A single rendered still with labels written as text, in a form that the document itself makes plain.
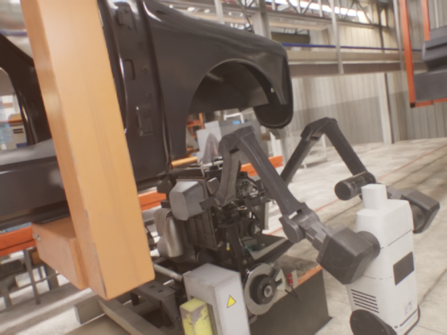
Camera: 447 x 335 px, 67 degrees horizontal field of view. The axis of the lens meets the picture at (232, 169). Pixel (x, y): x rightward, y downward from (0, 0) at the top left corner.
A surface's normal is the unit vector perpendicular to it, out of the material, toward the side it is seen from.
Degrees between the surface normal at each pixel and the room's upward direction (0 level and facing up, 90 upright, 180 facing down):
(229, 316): 90
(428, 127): 90
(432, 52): 64
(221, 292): 90
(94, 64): 90
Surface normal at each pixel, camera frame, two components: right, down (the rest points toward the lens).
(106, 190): 0.66, -0.01
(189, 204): 0.35, 0.06
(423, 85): -0.73, 0.22
